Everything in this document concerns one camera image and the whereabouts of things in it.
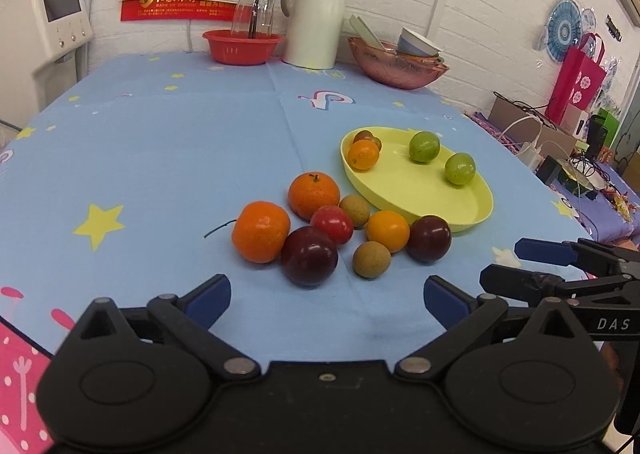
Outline dark plum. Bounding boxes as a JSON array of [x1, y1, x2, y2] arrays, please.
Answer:
[[407, 216, 452, 263], [280, 226, 338, 288]]

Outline brown longan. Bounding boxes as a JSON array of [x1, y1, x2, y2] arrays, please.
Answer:
[[352, 242, 392, 280], [340, 194, 371, 229]]

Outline large orange tangerine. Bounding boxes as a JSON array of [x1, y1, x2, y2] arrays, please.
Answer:
[[231, 200, 291, 264]]

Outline small yellow orange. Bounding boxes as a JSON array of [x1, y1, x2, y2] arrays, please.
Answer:
[[366, 210, 410, 254]]

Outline red tomato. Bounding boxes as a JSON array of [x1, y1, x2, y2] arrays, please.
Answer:
[[310, 206, 354, 246]]

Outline large tangerine with stem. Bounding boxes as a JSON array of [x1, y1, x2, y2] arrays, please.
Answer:
[[288, 172, 341, 221]]

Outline white power adapter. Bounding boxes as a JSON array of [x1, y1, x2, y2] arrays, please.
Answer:
[[516, 142, 542, 171]]

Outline black speaker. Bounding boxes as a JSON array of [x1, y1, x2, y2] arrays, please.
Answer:
[[585, 115, 608, 162]]

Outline green plum lower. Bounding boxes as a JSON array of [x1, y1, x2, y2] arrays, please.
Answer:
[[445, 153, 476, 186]]

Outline green plum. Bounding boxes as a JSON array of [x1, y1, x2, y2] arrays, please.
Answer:
[[409, 131, 440, 164], [445, 153, 476, 186]]

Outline blue star tablecloth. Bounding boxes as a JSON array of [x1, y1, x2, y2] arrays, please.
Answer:
[[1, 53, 584, 364]]

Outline yellow oval plate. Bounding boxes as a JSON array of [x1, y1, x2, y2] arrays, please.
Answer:
[[340, 126, 494, 233]]

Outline cardboard box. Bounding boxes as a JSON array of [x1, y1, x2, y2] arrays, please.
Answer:
[[488, 96, 576, 159]]

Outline green plum upper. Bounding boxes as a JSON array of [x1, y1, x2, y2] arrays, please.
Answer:
[[409, 131, 440, 164]]

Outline pink gift bag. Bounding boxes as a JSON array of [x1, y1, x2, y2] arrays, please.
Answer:
[[544, 32, 606, 125]]

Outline small orange in plate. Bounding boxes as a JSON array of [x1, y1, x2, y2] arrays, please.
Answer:
[[346, 140, 380, 171]]

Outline reddish brown small fruit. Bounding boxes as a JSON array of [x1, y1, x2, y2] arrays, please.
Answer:
[[352, 130, 382, 151]]

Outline blue round fan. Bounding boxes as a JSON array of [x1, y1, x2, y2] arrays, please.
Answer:
[[536, 0, 582, 63]]

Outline pink glass bowl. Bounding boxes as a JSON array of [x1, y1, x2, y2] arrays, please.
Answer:
[[348, 37, 449, 90]]

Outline red plastic basket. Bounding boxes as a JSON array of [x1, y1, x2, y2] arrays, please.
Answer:
[[202, 29, 284, 66]]

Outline white blue bowl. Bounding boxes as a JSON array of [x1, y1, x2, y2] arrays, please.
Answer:
[[397, 27, 440, 58]]

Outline clear glass bottle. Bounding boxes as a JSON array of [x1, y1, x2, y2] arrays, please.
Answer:
[[231, 0, 277, 39]]

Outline green tilted plate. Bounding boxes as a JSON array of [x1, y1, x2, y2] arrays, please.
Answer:
[[349, 14, 386, 51]]

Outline white water dispenser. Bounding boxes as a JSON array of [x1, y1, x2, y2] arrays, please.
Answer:
[[1, 0, 93, 131]]

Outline white thermos jug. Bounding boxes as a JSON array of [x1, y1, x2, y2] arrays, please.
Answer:
[[281, 0, 345, 70]]

